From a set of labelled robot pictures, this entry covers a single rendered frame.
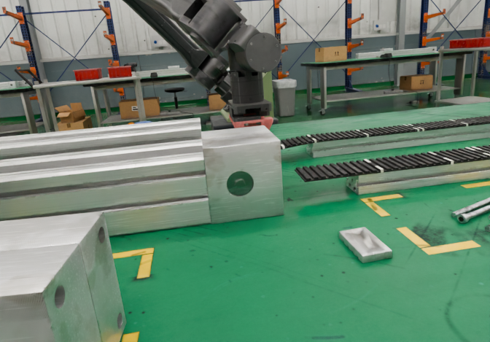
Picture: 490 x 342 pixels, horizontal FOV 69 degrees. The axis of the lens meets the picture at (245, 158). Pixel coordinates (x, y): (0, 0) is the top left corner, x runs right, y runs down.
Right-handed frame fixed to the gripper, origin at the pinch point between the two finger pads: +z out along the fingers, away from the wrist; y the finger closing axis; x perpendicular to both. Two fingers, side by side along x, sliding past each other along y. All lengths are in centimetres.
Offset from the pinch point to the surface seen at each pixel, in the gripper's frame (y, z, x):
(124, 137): 4.9, -6.0, -21.3
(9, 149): 4.9, -5.9, -38.9
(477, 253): 37.0, 2.3, 15.0
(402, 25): -744, -54, 475
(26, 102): -459, 19, -240
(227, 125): -41.2, 2.6, -1.2
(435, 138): 2.0, 1.3, 35.5
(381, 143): 1.4, 1.1, 24.8
